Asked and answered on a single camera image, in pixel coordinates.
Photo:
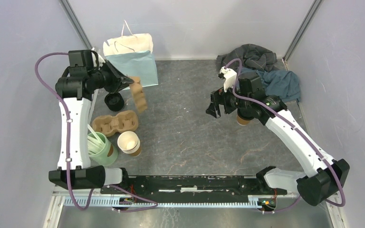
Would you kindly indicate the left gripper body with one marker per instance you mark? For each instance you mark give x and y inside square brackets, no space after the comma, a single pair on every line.
[111,81]

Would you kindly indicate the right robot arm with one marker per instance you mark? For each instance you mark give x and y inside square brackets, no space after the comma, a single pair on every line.
[322,175]

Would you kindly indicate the blue crumpled cloth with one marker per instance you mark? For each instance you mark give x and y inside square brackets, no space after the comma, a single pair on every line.
[282,83]

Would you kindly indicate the stack of black lids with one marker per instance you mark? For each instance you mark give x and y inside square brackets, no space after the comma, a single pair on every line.
[114,102]

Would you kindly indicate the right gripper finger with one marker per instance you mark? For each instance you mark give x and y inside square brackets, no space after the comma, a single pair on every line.
[214,109]
[217,97]

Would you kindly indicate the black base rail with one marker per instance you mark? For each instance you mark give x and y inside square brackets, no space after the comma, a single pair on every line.
[141,192]

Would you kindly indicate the brown paper coffee cup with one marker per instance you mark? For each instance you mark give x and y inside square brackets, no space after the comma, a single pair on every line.
[243,120]

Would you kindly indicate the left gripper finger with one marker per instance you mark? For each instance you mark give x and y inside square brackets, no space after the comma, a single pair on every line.
[120,78]
[115,88]

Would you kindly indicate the grey crumpled cloth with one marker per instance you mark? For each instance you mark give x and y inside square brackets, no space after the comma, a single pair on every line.
[252,56]

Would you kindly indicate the brown cardboard cup carrier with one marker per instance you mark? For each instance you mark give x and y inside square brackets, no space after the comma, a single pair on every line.
[110,125]
[138,95]

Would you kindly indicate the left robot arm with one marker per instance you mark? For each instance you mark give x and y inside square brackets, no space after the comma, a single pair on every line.
[86,72]

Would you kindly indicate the green straw holder cup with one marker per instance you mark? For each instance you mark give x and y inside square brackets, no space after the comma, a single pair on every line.
[108,155]

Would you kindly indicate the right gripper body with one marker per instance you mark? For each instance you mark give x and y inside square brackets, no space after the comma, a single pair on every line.
[230,100]

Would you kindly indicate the light blue paper bag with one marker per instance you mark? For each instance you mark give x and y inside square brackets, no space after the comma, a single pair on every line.
[132,54]

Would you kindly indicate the stack of paper cups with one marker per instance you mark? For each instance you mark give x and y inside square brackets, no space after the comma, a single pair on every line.
[129,143]

